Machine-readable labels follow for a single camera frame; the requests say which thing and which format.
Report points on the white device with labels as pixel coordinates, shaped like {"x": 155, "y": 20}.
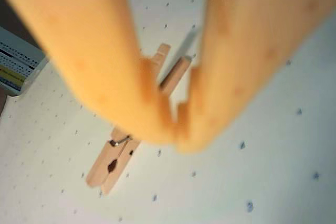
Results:
{"x": 15, "y": 61}

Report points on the white dotted paper sheet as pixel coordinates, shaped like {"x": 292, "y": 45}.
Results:
{"x": 236, "y": 182}

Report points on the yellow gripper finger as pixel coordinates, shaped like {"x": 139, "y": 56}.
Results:
{"x": 249, "y": 37}
{"x": 86, "y": 37}

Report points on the wooden clothespin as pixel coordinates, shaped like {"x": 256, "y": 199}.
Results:
{"x": 115, "y": 167}

